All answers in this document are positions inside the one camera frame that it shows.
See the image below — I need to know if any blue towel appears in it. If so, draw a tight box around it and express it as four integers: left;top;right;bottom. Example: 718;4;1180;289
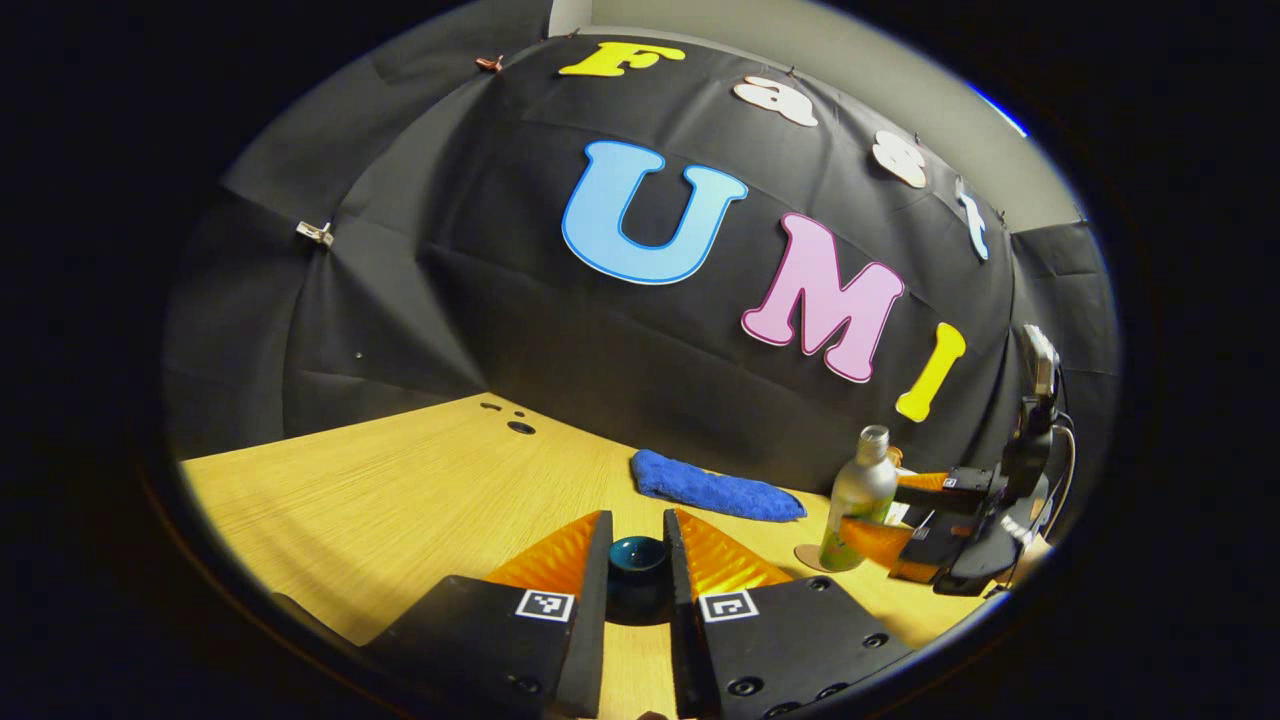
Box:
630;449;807;523

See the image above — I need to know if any silver green water bottle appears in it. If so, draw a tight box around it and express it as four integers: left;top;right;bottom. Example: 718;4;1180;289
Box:
818;425;899;573

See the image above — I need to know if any blue teacup lid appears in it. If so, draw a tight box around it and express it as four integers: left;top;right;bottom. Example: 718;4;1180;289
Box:
607;536;673;627

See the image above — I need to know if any black backdrop cloth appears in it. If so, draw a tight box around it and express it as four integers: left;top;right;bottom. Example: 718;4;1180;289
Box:
165;0;1119;541

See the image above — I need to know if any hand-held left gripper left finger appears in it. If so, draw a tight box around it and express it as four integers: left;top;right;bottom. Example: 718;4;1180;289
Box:
362;510;614;720

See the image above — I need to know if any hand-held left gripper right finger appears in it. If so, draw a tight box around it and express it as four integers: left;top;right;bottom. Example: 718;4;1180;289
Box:
663;507;914;720

